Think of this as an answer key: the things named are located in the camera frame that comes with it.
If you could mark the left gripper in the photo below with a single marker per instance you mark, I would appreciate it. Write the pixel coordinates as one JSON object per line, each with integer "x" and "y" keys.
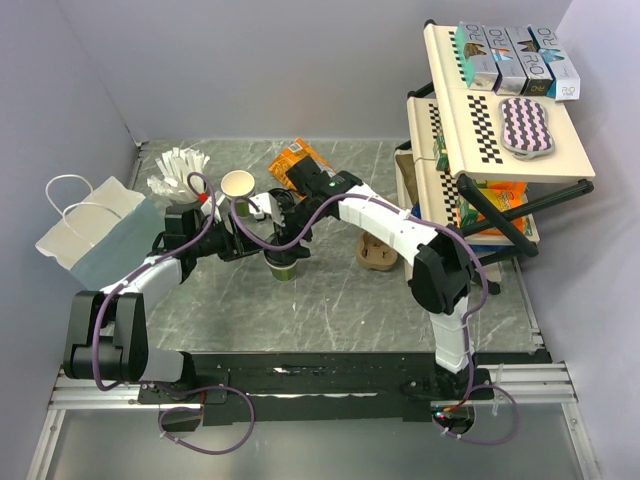
{"x": 231, "y": 247}

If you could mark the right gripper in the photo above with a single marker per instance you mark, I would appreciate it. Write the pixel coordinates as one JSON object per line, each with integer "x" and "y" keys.
{"x": 301, "y": 251}

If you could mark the black cup lid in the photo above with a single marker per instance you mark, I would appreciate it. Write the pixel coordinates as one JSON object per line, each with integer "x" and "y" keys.
{"x": 280, "y": 259}

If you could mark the green paper coffee cup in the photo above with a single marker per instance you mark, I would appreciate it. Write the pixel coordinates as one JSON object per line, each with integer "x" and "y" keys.
{"x": 284, "y": 274}

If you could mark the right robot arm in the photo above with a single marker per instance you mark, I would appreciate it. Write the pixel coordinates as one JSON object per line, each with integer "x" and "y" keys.
{"x": 440, "y": 259}

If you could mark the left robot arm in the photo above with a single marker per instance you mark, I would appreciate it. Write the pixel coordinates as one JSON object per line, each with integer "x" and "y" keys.
{"x": 107, "y": 337}

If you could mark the stack of black cup lids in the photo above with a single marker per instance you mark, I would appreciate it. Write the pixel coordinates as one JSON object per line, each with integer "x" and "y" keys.
{"x": 285, "y": 198}

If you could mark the white wrapped straws bundle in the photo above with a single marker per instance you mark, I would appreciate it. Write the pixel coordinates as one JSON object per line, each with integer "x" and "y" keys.
{"x": 175, "y": 166}

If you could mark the stack of green paper cups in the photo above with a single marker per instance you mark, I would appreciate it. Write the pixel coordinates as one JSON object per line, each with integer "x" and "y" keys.
{"x": 236, "y": 184}

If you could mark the brown cardboard cup carrier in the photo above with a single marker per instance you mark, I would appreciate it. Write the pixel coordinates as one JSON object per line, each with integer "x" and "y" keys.
{"x": 374, "y": 254}

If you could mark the blue white paper bag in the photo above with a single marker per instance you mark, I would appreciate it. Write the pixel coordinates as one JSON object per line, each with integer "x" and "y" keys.
{"x": 104, "y": 237}

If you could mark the orange snack bag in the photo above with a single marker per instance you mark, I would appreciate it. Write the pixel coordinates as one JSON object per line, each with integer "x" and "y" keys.
{"x": 293, "y": 154}

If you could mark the brown snack bag on shelf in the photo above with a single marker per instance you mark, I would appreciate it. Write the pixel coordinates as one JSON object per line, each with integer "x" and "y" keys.
{"x": 404, "y": 160}

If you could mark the green small box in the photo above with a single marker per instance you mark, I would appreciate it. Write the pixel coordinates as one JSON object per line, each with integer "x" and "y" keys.
{"x": 441, "y": 153}

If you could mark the beige black shelf rack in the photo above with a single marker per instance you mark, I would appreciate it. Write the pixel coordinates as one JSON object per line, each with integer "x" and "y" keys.
{"x": 470, "y": 123}

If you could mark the orange chip bag on shelf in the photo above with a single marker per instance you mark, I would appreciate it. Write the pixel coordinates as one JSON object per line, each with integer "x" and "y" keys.
{"x": 505, "y": 196}

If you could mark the pink black striped sponge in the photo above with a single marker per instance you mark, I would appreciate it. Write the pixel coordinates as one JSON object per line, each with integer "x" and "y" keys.
{"x": 524, "y": 128}

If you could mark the teal silver box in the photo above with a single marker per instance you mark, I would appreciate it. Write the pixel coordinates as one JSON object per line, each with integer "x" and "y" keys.
{"x": 478, "y": 64}

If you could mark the silver blue box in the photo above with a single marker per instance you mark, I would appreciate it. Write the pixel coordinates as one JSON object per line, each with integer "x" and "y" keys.
{"x": 511, "y": 75}

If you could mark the black silver box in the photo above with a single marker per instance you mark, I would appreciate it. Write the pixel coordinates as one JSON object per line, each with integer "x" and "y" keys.
{"x": 538, "y": 76}

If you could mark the white blue box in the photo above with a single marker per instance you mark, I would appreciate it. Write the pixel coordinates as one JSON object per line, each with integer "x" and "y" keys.
{"x": 566, "y": 85}

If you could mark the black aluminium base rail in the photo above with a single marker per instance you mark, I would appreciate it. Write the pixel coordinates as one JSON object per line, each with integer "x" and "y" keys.
{"x": 225, "y": 388}

